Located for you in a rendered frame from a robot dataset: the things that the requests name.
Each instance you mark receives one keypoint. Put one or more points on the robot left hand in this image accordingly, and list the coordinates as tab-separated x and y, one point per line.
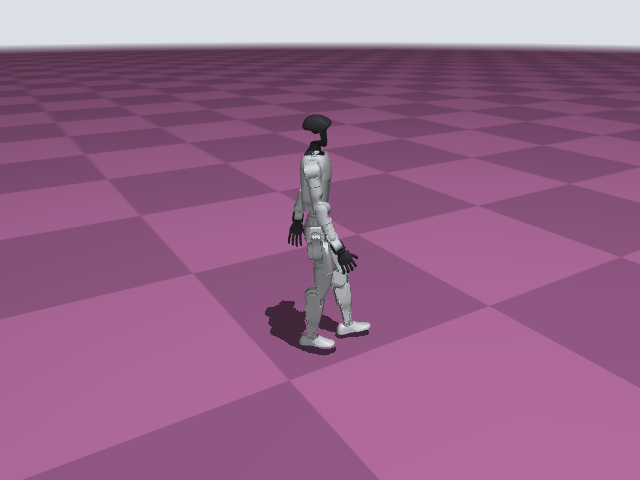
296	228

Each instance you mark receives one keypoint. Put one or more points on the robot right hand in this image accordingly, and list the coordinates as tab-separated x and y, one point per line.
344	258

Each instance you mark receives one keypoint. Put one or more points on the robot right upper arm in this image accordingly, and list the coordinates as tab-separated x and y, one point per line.
313	174

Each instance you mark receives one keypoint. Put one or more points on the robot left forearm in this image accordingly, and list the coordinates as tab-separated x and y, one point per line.
298	209

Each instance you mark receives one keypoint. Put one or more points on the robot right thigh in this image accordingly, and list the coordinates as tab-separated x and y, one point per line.
320	252

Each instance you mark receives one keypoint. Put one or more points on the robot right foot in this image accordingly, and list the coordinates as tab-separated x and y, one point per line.
319	341

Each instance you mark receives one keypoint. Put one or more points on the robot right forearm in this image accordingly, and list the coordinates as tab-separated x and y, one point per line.
325	222

